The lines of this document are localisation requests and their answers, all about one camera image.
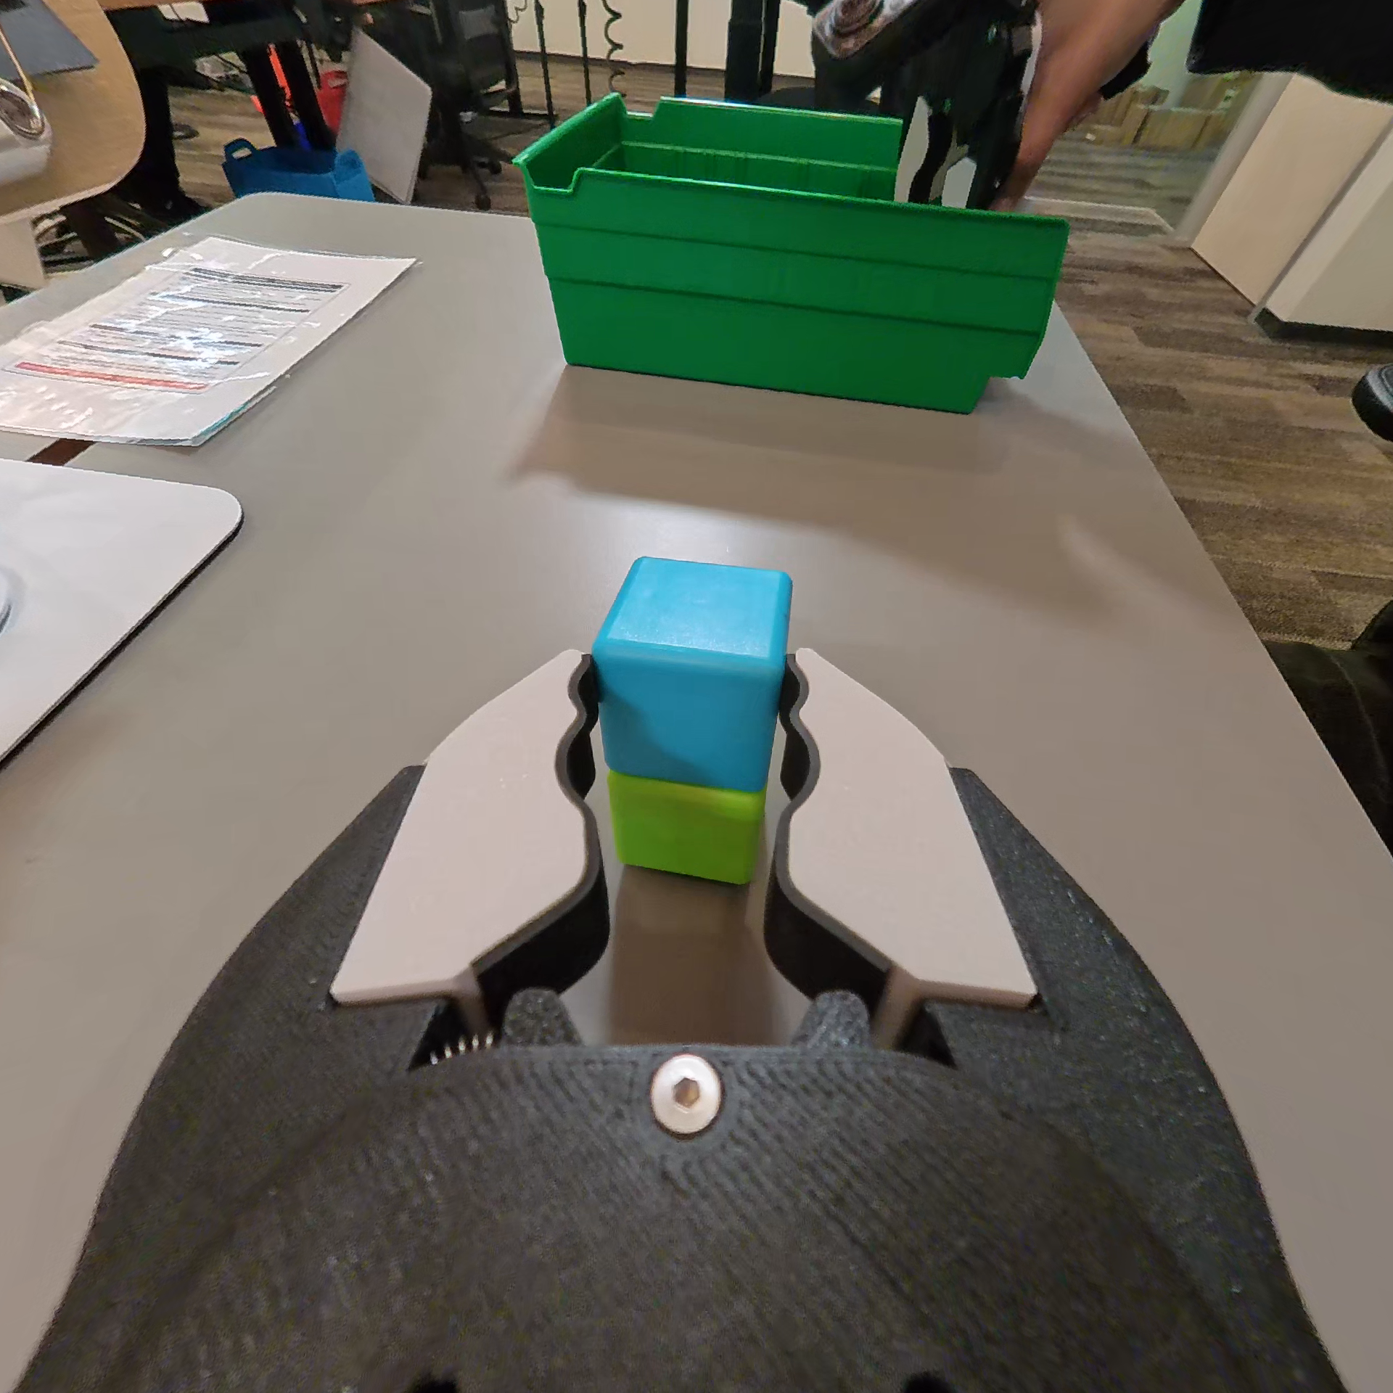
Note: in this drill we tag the blue magnetic cube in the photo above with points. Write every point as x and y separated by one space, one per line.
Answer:
684 675

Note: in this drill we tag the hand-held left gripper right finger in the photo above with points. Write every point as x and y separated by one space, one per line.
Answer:
902 859

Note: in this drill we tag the blue bag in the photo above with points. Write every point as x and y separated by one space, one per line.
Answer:
293 174

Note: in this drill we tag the person's right forearm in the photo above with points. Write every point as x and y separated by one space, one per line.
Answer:
1283 32

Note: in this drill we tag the laminated instruction sheet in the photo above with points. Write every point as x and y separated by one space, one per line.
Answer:
217 327

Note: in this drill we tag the lime green magnetic cube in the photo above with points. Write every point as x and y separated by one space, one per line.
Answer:
684 828

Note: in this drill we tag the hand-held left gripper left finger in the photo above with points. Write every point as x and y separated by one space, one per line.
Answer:
479 849

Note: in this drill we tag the person's leg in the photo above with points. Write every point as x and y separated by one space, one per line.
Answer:
1349 706

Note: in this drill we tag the black office chair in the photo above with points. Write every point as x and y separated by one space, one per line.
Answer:
479 65

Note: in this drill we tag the grey panel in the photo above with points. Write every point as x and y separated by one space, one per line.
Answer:
391 108

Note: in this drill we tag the white monitor stand base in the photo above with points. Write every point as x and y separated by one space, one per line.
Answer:
107 565

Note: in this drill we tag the green plastic bin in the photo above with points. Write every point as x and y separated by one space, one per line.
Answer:
761 305

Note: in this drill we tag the instruction sheet on stand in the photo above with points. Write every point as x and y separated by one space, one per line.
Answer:
97 131

